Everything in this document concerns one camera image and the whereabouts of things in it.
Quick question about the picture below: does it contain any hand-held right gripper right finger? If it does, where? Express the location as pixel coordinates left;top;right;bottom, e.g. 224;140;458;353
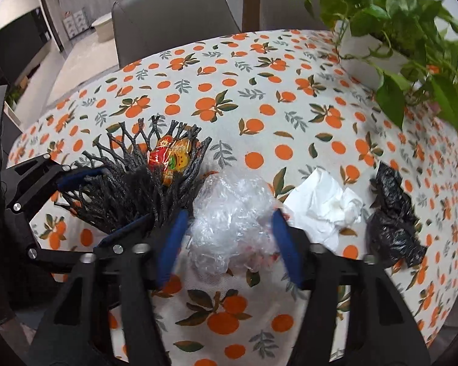
271;210;432;366

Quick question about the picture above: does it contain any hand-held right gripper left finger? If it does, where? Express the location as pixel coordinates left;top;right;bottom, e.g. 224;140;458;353
28;210;189;366

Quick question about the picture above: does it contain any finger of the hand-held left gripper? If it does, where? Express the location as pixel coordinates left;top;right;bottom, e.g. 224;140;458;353
2;154;108;215
17;213;155;274

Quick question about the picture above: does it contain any black mesh net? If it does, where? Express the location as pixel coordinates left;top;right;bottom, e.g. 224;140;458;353
55;116;213;235

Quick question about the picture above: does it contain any clear plastic bag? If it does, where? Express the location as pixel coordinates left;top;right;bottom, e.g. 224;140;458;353
189;170;291;275

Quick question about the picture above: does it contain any red foil snack wrapper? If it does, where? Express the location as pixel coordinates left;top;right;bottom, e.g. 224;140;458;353
148;135;194;188

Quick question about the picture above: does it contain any white tissue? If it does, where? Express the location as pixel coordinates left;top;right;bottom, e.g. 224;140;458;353
284;168;363;253

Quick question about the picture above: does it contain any black plastic bag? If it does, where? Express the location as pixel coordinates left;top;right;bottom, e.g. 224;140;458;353
366;162;428;268

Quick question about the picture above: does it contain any orange print tablecloth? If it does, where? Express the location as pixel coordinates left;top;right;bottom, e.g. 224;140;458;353
5;28;458;366

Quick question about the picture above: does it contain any black television cabinet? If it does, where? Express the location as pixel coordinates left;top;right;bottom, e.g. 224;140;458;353
0;8;55;85

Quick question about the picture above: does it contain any white round stool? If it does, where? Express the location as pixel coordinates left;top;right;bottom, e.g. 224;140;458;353
91;12;115;41

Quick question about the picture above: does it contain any white drawer cabinet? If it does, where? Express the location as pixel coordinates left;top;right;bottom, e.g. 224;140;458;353
63;8;89;39

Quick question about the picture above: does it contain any grey chair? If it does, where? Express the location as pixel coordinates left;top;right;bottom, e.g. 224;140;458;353
259;0;329;31
111;0;241;70

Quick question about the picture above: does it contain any potted green plant white pot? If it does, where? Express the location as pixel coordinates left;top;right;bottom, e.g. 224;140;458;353
305;0;458;132

